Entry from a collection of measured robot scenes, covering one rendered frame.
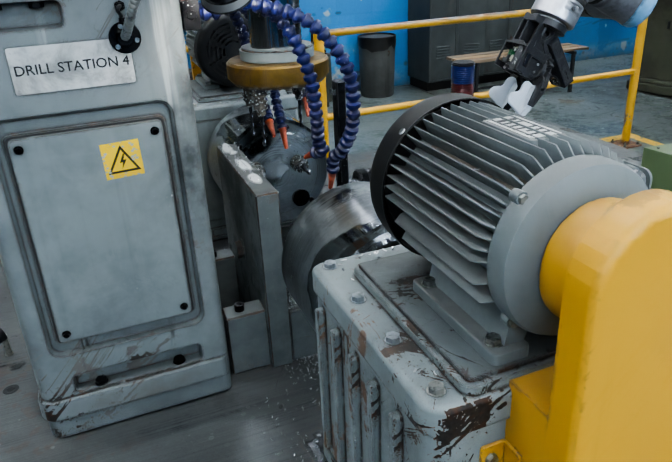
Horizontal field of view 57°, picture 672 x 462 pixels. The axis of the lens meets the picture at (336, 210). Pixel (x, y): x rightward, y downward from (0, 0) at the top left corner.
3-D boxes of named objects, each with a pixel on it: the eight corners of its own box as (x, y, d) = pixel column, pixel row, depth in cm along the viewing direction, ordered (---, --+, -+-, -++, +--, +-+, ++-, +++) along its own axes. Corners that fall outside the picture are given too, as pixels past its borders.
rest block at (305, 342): (293, 361, 117) (288, 307, 112) (281, 341, 123) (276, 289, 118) (322, 353, 119) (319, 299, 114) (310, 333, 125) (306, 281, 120)
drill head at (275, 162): (238, 250, 134) (224, 138, 124) (201, 188, 169) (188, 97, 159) (344, 227, 143) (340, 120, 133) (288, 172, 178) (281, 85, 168)
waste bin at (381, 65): (385, 88, 672) (385, 31, 648) (402, 95, 639) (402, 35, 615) (352, 93, 660) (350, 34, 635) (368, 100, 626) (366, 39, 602)
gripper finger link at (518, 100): (492, 118, 122) (510, 74, 122) (513, 129, 125) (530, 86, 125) (503, 119, 120) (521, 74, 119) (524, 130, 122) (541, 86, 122)
